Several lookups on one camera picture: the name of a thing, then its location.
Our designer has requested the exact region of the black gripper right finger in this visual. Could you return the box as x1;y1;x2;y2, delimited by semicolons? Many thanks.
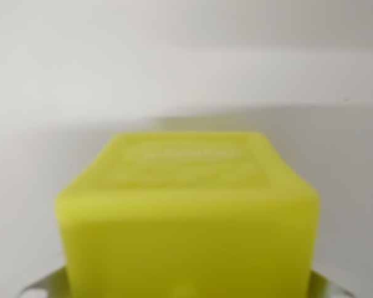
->
310;269;356;298

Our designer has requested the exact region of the yellow cube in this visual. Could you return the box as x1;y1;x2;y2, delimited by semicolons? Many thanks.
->
53;130;320;298

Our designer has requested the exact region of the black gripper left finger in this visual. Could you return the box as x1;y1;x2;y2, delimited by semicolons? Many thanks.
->
17;266;73;298

